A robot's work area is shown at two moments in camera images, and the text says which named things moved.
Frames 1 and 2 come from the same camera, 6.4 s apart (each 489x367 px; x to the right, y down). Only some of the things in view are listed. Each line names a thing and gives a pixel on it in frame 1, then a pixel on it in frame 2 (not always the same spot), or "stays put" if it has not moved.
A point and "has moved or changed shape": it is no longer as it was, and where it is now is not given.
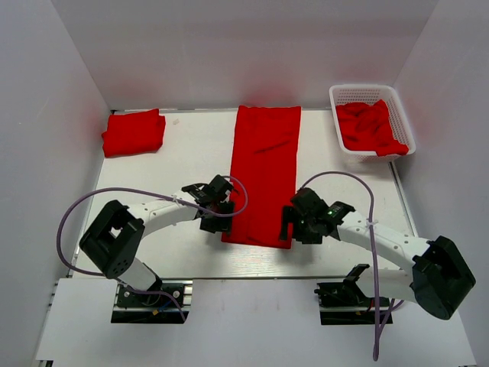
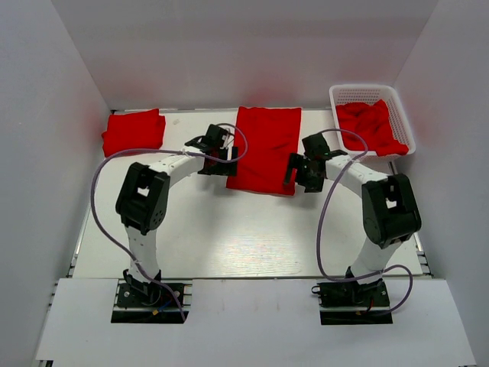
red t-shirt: x=265 y=160 has moved or changed shape
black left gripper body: x=220 y=217 → x=220 y=165
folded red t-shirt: x=134 y=133 stays put
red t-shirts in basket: x=367 y=128 stays put
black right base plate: x=345 y=303 stays put
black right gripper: x=289 y=220 → x=302 y=174
